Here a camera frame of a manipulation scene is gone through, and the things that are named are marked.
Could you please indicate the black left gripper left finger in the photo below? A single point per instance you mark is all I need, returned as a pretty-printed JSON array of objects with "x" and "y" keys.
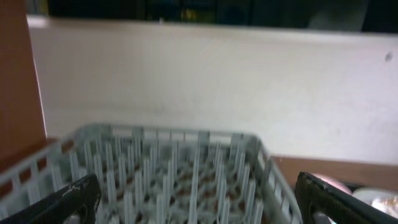
[{"x": 82, "y": 197}]

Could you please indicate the white round plate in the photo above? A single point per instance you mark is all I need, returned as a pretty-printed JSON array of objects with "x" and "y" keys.
[{"x": 382, "y": 200}]

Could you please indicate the pink plastic cup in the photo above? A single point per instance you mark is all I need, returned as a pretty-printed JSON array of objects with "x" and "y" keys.
[{"x": 336, "y": 183}]

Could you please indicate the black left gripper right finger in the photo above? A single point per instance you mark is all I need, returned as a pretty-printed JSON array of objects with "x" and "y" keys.
[{"x": 317, "y": 196}]

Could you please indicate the grey dishwasher rack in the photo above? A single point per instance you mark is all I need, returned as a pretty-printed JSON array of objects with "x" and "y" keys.
[{"x": 158, "y": 175}]

